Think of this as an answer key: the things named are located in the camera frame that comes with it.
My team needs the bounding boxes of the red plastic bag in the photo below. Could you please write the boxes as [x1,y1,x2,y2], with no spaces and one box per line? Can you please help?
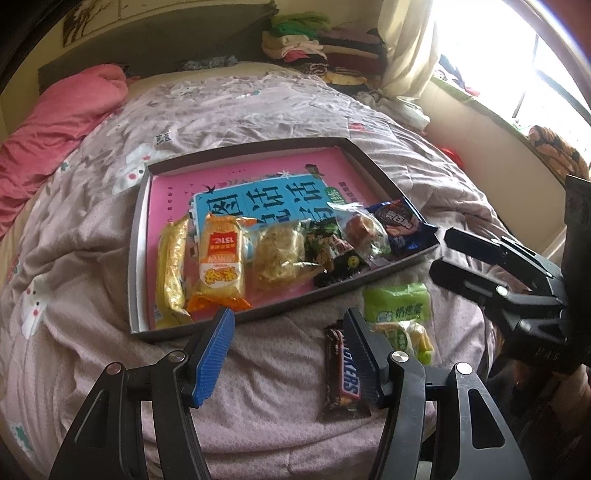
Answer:
[436,145,467,169]

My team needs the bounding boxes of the light green snack packet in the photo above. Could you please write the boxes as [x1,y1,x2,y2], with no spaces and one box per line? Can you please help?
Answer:
[362,282,431,326]

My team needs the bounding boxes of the pale yellow pastry packet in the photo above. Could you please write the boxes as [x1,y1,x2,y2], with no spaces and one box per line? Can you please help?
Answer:
[369,320,435,365]

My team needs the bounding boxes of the blue cookie packet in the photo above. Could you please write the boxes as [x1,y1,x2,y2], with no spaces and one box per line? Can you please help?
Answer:
[369,198,439,259]

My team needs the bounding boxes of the clear pastry packet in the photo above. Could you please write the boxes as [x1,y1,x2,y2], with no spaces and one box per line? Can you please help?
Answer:
[333,203,392,264]

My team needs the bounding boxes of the pink book with blue label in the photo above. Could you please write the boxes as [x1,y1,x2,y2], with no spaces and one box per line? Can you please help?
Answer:
[148,147,384,329]

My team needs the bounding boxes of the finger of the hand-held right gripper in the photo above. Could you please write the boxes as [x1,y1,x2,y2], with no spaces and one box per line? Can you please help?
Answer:
[443,227,561,287]
[429,258,566,331]

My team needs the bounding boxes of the orange and white snack packet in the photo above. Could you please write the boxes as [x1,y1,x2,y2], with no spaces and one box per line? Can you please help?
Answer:
[186,212,252,311]

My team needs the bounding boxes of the brown chocolate bar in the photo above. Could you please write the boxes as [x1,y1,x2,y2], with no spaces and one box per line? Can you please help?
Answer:
[323,320,372,421]

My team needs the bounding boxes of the green and black snack packet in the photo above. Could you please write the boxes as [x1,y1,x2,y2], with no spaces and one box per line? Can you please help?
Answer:
[302,219,368,288]

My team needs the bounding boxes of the mauve printed quilt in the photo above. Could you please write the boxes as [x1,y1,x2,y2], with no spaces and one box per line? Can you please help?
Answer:
[0,62,513,480]

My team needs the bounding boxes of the white crumpled cloth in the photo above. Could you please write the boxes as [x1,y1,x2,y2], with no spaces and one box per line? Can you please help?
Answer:
[355,85,430,134]

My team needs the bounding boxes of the dark patterned pillow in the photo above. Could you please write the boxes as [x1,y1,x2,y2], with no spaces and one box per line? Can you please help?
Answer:
[178,55,238,72]

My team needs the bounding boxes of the clear crumbly snack packet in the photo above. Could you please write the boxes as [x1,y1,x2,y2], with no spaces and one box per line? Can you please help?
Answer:
[252,220,319,291]

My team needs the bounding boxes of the wall poster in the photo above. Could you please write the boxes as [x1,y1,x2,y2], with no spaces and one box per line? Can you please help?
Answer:
[60,0,139,47]

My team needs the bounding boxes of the clothes on windowsill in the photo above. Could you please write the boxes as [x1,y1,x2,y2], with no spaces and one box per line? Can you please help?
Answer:
[436,53,483,97]

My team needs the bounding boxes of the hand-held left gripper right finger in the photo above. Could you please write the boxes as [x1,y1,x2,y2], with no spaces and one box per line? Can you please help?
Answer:
[342,308,532,480]

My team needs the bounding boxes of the yellow snack packet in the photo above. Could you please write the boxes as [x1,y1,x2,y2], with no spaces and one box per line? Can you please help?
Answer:
[156,217,194,324]

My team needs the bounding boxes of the dark green headboard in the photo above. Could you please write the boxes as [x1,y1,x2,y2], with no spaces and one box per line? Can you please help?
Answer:
[37,0,278,84]

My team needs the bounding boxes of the orange patterned cloth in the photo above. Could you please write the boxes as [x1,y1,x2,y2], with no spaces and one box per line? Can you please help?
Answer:
[529,124,591,178]

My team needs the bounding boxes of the green windowsill cloth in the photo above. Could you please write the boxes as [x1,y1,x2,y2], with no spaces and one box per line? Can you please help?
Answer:
[431,76,536,139]

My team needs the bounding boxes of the grey shallow tray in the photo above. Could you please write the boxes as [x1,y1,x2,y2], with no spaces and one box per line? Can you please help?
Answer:
[128,137,440,343]

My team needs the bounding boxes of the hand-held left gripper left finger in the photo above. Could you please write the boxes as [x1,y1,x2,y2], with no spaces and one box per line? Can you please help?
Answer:
[48,307,235,480]

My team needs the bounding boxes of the pink quilt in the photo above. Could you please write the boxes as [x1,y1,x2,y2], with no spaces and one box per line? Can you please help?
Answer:
[0,64,130,241]

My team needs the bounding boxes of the pile of folded clothes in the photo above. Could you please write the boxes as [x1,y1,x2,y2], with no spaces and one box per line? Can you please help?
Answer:
[261,11,389,88]

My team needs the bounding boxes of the bright window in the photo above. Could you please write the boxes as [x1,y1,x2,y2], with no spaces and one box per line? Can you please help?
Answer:
[438,0,591,139]

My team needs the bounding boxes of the cream curtain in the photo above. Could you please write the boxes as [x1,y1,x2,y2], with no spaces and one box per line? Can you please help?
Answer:
[376,0,439,88]

